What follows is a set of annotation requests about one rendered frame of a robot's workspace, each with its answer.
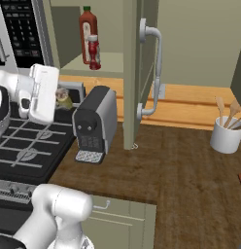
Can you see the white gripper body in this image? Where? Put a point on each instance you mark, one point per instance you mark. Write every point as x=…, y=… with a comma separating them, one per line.
x=43, y=94

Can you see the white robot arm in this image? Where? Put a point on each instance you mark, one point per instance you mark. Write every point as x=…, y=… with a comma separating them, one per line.
x=61, y=207

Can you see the glass shaker with olive contents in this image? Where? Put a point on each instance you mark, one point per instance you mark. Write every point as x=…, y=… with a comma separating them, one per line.
x=64, y=101

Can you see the red condiment bottle white cap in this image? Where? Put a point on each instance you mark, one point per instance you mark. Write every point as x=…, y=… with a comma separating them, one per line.
x=94, y=55

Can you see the red sauce bottle green cap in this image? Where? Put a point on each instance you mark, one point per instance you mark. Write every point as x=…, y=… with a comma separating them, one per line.
x=86, y=26

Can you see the beige cabinet door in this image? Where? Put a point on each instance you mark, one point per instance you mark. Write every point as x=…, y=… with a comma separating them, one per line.
x=130, y=81

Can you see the grey and black coffee machine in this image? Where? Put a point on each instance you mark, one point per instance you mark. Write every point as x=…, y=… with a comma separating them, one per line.
x=96, y=113

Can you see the black stove with grey grates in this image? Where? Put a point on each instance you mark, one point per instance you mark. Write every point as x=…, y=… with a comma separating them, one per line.
x=31, y=152

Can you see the black and silver microwave oven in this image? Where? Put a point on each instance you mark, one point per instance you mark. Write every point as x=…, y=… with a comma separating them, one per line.
x=25, y=29

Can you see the grey stove knob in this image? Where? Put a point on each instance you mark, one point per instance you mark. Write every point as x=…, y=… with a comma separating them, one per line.
x=12, y=190
x=29, y=193

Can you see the beige lower cupboard front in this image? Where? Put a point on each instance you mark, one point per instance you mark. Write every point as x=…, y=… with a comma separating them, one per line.
x=125, y=223

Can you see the wooden spoon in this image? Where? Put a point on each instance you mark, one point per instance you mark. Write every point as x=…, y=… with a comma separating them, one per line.
x=220, y=107

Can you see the white utensil pot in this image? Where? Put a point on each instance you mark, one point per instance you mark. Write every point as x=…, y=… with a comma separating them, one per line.
x=224, y=139

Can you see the wooden spatula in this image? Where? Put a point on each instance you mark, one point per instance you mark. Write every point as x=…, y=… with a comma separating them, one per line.
x=234, y=108

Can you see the thin wooden utensil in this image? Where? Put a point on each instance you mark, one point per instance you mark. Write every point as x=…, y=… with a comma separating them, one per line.
x=238, y=122

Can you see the beige wall cabinet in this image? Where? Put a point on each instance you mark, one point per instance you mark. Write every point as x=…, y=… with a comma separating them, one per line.
x=106, y=32

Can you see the grey wall socket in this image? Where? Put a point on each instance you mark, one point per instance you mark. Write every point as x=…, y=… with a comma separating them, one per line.
x=159, y=90

